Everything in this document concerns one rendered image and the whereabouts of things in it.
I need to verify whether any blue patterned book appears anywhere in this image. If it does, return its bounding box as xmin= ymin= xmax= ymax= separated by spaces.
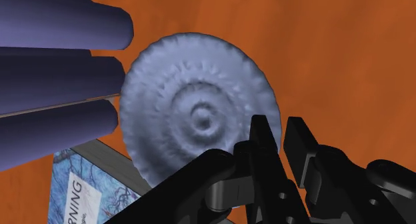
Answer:
xmin=47 ymin=138 xmax=236 ymax=224

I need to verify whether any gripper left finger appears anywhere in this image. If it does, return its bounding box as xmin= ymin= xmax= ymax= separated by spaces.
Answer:
xmin=104 ymin=114 xmax=310 ymax=224

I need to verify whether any grey ridged round plate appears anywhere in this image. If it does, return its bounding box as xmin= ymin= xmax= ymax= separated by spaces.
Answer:
xmin=119 ymin=32 xmax=282 ymax=188

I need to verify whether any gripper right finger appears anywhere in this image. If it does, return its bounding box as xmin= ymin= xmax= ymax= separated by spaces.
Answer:
xmin=283 ymin=116 xmax=416 ymax=224

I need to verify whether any purple ribbed cushion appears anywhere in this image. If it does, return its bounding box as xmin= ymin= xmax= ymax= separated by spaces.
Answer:
xmin=0 ymin=0 xmax=135 ymax=172

